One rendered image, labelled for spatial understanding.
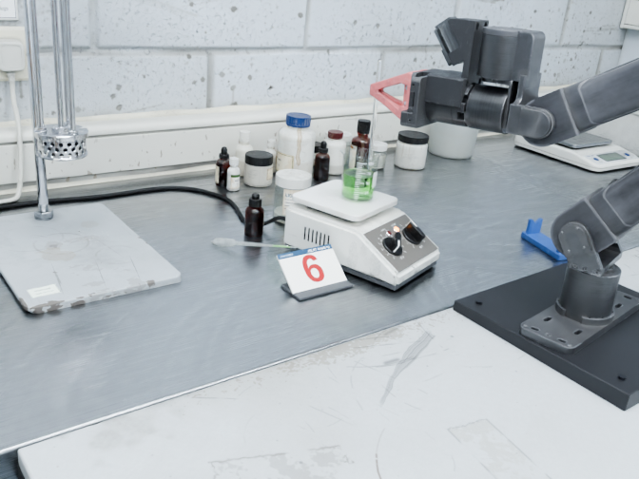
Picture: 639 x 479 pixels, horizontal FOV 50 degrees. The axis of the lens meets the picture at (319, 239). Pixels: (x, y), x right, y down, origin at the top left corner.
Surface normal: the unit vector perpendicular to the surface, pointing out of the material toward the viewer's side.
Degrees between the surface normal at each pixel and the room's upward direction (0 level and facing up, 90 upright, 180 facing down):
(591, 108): 86
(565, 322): 2
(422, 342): 0
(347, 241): 90
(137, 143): 90
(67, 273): 0
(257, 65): 90
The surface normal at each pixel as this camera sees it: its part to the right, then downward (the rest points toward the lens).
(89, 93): 0.59, 0.36
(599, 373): 0.06, -0.92
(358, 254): -0.59, 0.27
